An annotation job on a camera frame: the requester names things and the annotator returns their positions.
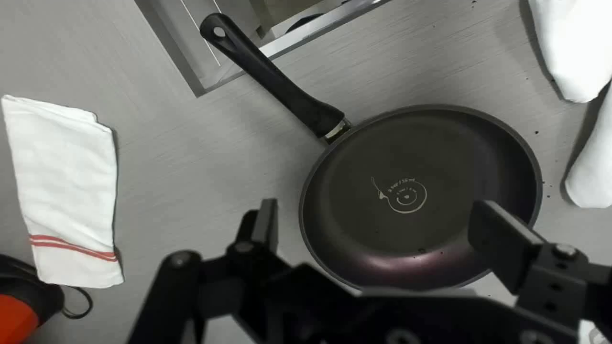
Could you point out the steel sink edge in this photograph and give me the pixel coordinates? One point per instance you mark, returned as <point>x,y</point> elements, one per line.
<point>274,25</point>

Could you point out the white cloth with red stripe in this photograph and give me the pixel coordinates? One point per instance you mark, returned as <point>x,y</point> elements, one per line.
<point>66,170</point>

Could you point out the orange and black tool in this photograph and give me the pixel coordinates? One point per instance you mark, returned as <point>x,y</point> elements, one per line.
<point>27,302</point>

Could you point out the black frying pan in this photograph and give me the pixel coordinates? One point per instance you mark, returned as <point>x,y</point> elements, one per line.
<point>389,199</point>

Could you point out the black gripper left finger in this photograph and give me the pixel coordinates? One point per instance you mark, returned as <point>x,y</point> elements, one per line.
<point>257,235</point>

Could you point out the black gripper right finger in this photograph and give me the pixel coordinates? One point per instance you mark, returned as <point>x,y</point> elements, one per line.
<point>504,241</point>

